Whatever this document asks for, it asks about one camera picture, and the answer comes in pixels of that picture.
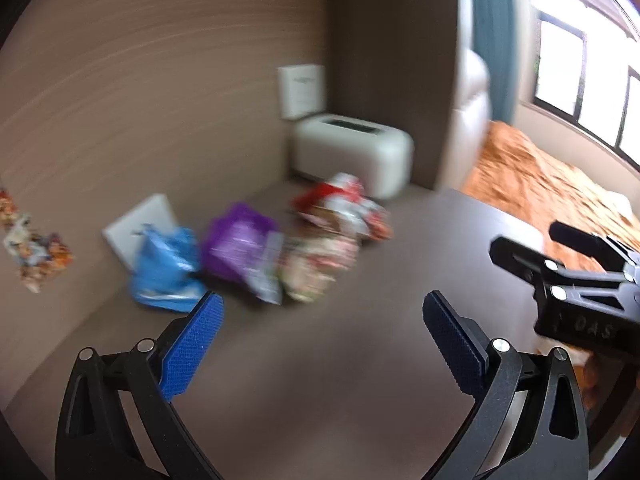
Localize window with dark frame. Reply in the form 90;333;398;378
530;0;639;167

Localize red white snack bag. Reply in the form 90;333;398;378
292;172;393;240

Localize white wall socket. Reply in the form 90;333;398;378
102;193;178;271
277;64;326;120

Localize upper white wall socket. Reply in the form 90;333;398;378
277;64;326;120

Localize beige patterned snack bag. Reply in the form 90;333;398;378
278;234;360;302

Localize blue snack bag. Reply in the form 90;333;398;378
129;224;206;313

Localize cartoon stickers on wall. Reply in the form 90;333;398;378
1;186;74;294

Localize teal curtain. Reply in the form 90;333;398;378
473;0;518;124

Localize lower white wall socket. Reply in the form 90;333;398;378
102;193;178;271

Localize purple snack bag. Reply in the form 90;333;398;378
201;203;284;304

